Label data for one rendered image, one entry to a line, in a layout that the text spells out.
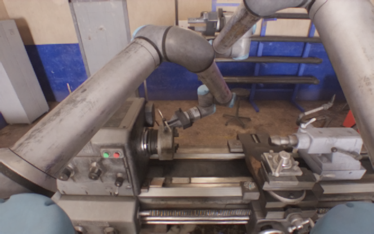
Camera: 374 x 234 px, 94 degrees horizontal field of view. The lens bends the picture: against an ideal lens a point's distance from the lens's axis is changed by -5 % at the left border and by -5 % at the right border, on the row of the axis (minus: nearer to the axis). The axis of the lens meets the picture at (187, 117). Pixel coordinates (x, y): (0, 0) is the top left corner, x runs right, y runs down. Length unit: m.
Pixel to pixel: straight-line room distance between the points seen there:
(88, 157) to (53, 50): 4.02
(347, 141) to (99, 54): 4.24
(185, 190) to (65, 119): 1.01
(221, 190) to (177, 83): 3.28
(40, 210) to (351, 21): 0.65
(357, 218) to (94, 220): 1.30
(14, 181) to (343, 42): 0.69
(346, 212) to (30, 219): 0.43
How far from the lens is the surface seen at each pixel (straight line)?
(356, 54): 0.50
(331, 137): 1.56
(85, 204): 1.45
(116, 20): 4.22
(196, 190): 1.33
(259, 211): 1.37
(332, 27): 0.54
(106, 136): 1.08
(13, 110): 4.67
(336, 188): 1.69
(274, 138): 1.41
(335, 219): 0.34
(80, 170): 1.27
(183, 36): 0.60
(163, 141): 1.19
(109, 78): 0.52
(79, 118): 0.47
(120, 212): 1.35
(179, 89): 4.35
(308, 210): 1.40
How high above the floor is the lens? 1.89
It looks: 30 degrees down
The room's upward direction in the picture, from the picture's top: straight up
